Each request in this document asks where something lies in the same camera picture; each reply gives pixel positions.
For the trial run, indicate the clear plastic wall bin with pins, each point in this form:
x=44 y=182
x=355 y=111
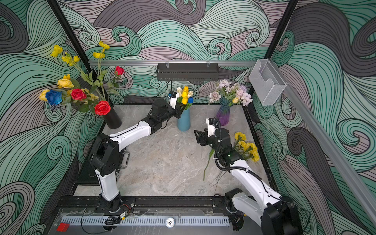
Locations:
x=268 y=81

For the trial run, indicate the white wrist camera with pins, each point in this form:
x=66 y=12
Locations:
x=211 y=126
x=173 y=96

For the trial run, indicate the black wall tray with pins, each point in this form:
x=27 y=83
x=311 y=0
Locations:
x=191 y=72

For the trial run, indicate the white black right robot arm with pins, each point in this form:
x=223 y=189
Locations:
x=275 y=214

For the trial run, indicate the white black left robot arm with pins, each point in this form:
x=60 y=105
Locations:
x=105 y=154

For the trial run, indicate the teal ceramic vase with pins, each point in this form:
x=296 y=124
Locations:
x=184 y=122

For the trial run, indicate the colourful tulip bunch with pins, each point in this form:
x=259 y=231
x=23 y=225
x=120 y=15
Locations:
x=185 y=98

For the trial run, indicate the black left corner post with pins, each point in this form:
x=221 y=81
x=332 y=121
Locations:
x=69 y=32

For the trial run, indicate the white slotted cable duct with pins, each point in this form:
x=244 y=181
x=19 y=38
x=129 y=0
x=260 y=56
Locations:
x=150 y=221

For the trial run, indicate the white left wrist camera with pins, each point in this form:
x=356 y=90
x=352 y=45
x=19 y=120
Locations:
x=173 y=96

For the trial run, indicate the pink lilac flower bunch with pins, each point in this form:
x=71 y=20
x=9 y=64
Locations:
x=229 y=94

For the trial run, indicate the black corner frame post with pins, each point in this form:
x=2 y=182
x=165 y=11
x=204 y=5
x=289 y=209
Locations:
x=282 y=25

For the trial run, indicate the black case with handle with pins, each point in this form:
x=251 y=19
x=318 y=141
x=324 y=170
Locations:
x=87 y=176

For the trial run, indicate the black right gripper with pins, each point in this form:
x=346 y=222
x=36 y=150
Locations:
x=204 y=135

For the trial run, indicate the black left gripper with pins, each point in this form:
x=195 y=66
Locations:
x=177 y=113

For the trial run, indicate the yellow carnation flower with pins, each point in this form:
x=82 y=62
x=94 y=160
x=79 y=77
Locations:
x=251 y=156
x=240 y=137
x=251 y=147
x=242 y=145

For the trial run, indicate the yellow tulip single stem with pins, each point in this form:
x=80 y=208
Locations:
x=208 y=162

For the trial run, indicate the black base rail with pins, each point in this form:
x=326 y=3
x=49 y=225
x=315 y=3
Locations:
x=139 y=205

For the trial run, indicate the black vase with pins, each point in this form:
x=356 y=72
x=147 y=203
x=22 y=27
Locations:
x=112 y=119

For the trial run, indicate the purple glass vase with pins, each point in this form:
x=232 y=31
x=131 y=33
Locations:
x=223 y=113

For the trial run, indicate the mixed rose bouquet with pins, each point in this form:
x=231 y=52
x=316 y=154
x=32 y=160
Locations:
x=70 y=91

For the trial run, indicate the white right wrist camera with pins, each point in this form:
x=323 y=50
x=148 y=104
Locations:
x=211 y=126

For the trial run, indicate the red small block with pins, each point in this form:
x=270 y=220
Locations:
x=63 y=227

